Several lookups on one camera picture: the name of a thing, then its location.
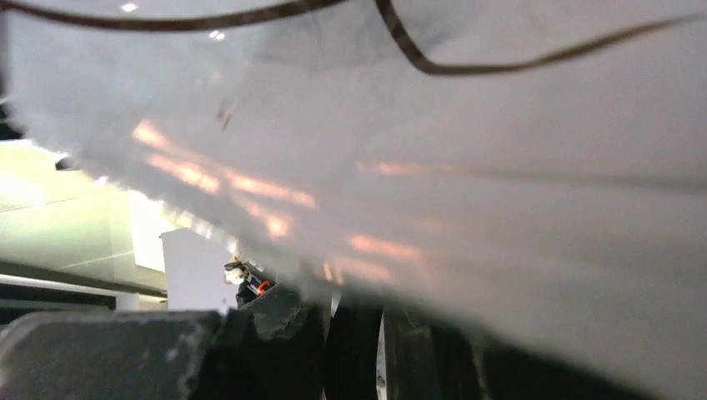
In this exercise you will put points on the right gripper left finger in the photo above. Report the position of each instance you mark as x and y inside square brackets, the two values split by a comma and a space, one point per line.
[270, 349]

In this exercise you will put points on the pet food bag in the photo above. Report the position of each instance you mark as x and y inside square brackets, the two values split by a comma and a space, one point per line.
[529, 173]

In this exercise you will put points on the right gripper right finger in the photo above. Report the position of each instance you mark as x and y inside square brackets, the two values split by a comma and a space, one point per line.
[427, 360]

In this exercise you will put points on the metal food scoop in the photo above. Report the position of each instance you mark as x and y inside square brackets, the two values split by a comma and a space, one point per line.
[351, 350]

